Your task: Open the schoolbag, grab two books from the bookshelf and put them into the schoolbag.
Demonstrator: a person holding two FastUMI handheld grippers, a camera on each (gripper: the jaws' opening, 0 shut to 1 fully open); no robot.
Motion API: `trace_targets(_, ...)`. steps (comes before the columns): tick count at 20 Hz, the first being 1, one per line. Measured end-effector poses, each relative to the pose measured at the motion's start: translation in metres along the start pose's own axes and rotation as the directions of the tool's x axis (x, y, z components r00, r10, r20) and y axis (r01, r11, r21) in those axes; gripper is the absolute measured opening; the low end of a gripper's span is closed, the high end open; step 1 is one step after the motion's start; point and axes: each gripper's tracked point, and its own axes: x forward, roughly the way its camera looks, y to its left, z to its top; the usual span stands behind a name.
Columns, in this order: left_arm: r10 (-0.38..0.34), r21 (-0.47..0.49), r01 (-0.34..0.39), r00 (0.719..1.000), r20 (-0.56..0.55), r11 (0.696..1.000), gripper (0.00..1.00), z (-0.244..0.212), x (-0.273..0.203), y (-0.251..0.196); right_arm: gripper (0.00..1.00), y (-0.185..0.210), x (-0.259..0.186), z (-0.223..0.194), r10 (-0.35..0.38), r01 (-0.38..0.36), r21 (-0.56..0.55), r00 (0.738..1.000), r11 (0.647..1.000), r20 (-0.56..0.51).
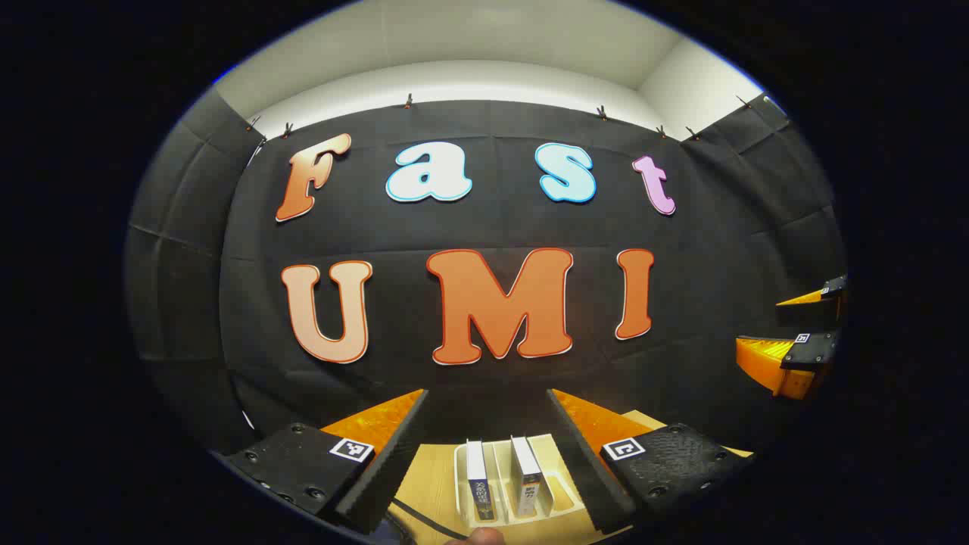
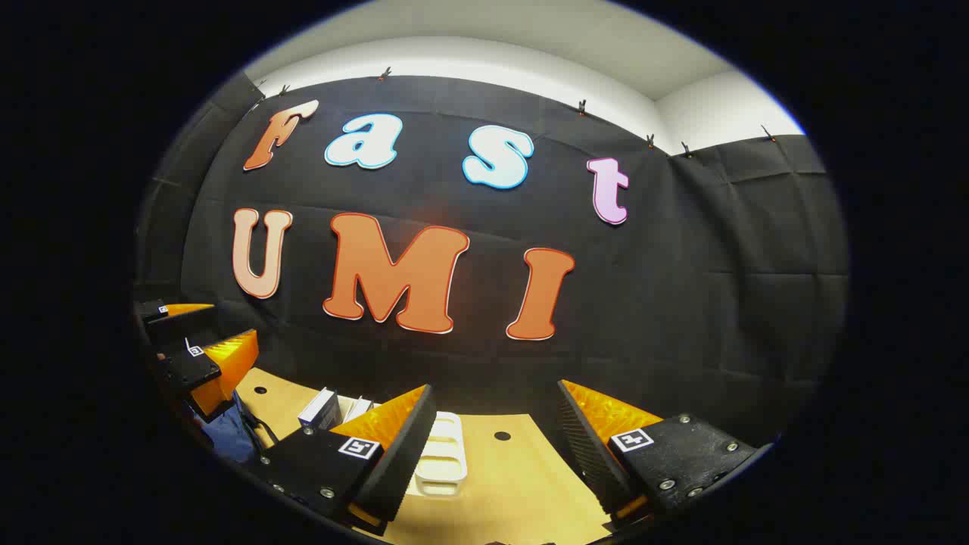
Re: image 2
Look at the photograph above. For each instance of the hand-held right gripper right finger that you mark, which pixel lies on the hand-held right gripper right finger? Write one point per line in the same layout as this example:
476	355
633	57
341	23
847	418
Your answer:
587	446

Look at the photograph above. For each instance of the blue schoolbag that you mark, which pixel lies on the blue schoolbag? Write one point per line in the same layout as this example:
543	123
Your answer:
227	439

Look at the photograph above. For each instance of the white bookshelf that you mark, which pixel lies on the white bookshelf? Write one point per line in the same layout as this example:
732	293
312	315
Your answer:
443	462

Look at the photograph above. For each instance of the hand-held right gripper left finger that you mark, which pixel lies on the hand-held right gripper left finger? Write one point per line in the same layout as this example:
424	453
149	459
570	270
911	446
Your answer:
401	462

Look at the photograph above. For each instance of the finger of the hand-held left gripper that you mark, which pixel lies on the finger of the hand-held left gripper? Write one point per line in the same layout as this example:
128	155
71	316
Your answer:
189	371
178	322

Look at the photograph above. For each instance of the white portrait cover book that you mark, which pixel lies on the white portrait cover book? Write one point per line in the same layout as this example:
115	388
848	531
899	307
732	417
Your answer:
357	409

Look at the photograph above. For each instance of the blue cover book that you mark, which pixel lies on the blue cover book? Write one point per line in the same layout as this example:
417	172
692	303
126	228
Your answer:
318	409

